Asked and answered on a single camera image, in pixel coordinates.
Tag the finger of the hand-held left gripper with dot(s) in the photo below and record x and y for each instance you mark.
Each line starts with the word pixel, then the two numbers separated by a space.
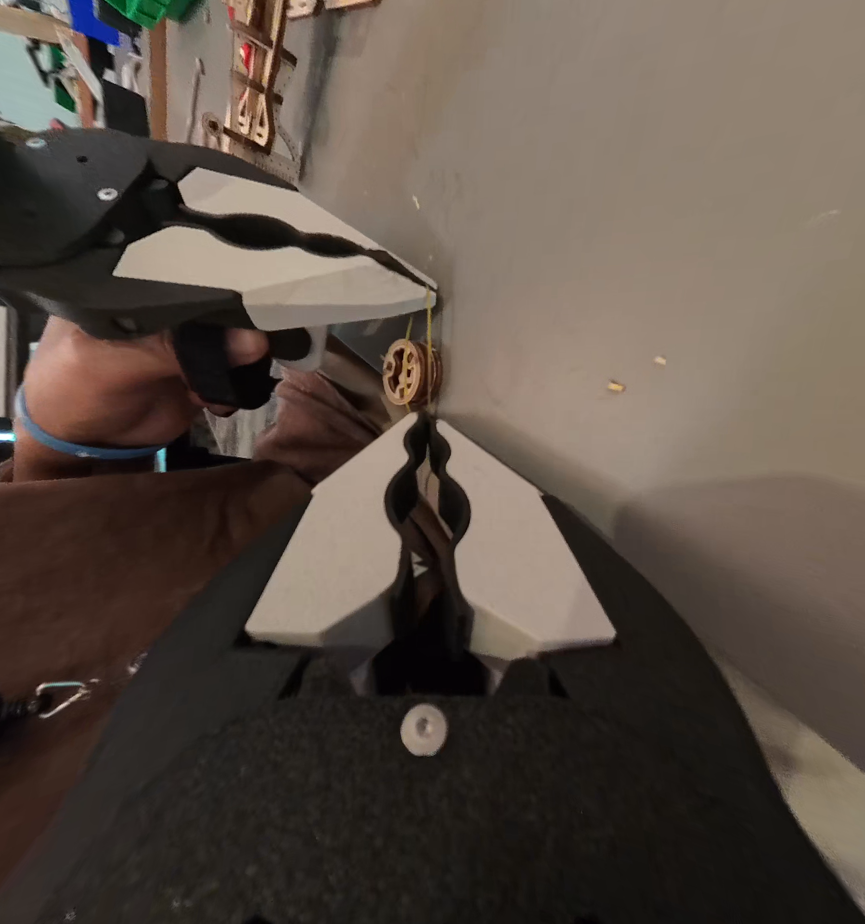
pixel 223 271
pixel 273 206

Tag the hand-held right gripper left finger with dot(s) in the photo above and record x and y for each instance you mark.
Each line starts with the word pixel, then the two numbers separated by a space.
pixel 324 570

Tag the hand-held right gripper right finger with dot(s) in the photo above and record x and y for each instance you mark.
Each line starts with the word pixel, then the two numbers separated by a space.
pixel 526 570

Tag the yellow thread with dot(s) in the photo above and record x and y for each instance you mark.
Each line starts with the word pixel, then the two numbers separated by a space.
pixel 428 317

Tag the small wooden spool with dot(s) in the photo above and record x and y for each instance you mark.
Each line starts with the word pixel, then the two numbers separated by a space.
pixel 407 372

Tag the person's left forearm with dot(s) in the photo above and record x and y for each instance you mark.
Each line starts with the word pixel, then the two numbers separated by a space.
pixel 64 465

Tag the person's left hand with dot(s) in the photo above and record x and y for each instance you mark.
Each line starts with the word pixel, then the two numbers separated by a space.
pixel 100 390

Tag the wooden model chassis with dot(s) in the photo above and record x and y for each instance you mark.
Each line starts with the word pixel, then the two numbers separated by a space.
pixel 259 79

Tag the blue storage bin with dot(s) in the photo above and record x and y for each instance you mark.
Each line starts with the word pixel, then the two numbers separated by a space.
pixel 93 18

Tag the green storage bin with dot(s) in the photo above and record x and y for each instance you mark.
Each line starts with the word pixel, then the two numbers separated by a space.
pixel 151 11

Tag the person's brown clothing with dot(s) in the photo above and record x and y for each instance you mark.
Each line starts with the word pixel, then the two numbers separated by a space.
pixel 100 577

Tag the blue wristband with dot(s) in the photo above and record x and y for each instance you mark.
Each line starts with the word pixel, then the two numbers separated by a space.
pixel 57 437

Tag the metal carabiner clip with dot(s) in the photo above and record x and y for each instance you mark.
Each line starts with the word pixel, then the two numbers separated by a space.
pixel 64 696

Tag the wooden post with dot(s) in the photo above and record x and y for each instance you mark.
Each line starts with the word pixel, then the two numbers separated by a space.
pixel 158 79

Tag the wooden lattice frame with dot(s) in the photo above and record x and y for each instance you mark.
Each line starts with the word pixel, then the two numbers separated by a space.
pixel 331 6

